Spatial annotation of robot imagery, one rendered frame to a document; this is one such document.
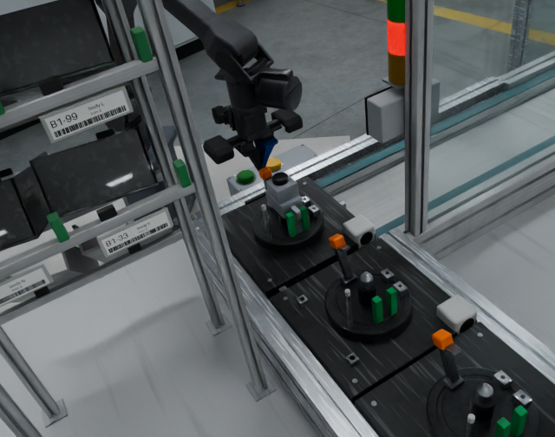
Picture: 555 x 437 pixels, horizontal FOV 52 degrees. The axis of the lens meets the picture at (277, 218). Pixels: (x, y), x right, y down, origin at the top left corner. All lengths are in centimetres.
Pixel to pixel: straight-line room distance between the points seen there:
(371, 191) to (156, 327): 54
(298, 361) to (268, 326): 8
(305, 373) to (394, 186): 53
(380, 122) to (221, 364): 51
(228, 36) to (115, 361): 62
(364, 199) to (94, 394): 66
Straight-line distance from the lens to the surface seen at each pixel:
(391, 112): 94
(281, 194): 102
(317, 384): 89
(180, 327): 114
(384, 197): 125
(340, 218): 112
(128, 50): 79
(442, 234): 114
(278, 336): 96
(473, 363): 90
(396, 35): 90
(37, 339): 125
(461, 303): 94
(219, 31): 98
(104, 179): 71
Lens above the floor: 170
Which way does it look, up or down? 40 degrees down
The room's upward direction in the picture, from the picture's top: 11 degrees counter-clockwise
